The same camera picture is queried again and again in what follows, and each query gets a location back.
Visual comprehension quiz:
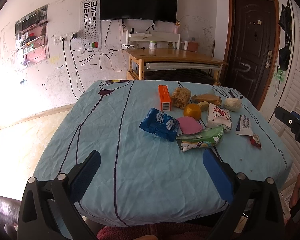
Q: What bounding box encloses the blue snack wrapper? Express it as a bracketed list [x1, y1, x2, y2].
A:
[139, 108, 180, 142]

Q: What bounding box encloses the light blue patterned tablecloth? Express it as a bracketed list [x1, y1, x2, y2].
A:
[34, 80, 293, 227]

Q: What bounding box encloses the orange carton box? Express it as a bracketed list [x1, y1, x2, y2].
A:
[158, 85, 172, 112]

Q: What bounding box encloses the red candy wrapper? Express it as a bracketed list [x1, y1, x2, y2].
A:
[249, 134, 261, 149]

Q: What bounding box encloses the white green jar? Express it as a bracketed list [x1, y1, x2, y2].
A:
[149, 41, 157, 50]

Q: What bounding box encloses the brown biscuit wrapper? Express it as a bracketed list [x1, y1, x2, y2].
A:
[191, 94, 222, 106]

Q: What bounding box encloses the person's right hand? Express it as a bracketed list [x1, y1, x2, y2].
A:
[289, 173, 300, 209]

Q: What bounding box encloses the white desktop shelf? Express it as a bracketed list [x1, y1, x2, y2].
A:
[126, 30, 181, 49]

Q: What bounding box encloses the black power cable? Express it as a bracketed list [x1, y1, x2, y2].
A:
[61, 32, 86, 101]

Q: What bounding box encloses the dark brown bench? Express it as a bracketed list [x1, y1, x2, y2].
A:
[144, 69, 216, 85]

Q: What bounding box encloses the eye chart poster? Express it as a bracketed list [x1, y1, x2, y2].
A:
[79, 0, 102, 54]

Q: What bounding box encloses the black wall television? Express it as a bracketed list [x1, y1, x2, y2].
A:
[100, 0, 178, 23]

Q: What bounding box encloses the small yellow wrapped block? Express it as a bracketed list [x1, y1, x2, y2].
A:
[197, 101, 209, 112]

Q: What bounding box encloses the dark brown door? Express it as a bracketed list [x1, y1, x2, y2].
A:
[221, 0, 280, 109]

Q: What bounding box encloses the black bag on hook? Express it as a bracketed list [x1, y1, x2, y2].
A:
[278, 1, 292, 72]

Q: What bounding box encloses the tan loofah sponge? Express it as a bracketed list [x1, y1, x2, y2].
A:
[171, 87, 191, 109]

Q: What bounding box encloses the orange storage box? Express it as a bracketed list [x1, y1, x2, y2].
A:
[184, 41, 199, 52]

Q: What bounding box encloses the white patterned tissue pack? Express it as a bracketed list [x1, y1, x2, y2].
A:
[206, 103, 232, 132]

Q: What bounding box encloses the white louvered closet door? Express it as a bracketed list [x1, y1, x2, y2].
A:
[266, 0, 300, 188]

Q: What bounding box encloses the green snack bag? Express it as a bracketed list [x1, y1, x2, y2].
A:
[176, 125, 225, 152]

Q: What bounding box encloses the wooden desk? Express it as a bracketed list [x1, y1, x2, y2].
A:
[124, 48, 228, 84]

